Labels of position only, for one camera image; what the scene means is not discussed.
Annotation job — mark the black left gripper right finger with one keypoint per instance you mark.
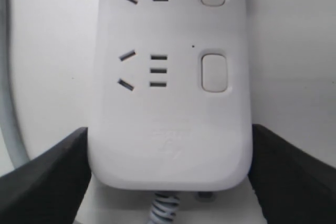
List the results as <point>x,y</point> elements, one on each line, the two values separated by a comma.
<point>291,186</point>

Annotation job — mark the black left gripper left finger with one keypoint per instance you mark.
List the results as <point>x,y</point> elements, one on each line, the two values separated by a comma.
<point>51,187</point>

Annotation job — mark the white five-outlet power strip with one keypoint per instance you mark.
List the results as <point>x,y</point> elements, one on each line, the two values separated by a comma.
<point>170,95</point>

